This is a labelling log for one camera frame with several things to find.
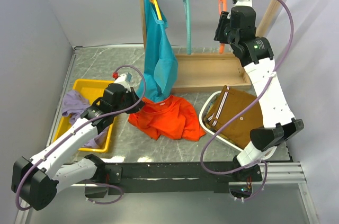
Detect purple t shirt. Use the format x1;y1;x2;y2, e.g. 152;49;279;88
61;90;109;149

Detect brown shorts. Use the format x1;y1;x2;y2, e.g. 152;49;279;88
206;85;265;149

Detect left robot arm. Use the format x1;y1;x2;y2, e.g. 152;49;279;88
11;82;144;211

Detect blue t shirt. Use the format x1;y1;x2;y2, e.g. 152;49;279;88
137;0;178;103

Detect wooden clothes rack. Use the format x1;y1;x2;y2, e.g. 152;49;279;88
136;0;296;94

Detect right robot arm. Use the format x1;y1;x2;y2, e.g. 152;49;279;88
215;5;304;181

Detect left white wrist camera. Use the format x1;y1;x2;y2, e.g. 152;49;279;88
114;73;132;92

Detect teal plastic hanger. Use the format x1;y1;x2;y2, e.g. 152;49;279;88
182;0;192;55

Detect yellow plastic tray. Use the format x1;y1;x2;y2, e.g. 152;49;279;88
52;79;115;153

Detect white plastic basket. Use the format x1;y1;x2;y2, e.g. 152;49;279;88
199;91;243;151

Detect orange t shirt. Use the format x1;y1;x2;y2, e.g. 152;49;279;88
128;95;206;141

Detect black base beam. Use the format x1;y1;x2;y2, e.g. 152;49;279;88
90;162;262;193

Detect aluminium frame rail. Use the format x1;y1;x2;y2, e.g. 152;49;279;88
14;162;320;224

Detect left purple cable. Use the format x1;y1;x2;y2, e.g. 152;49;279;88
15;65;146;211

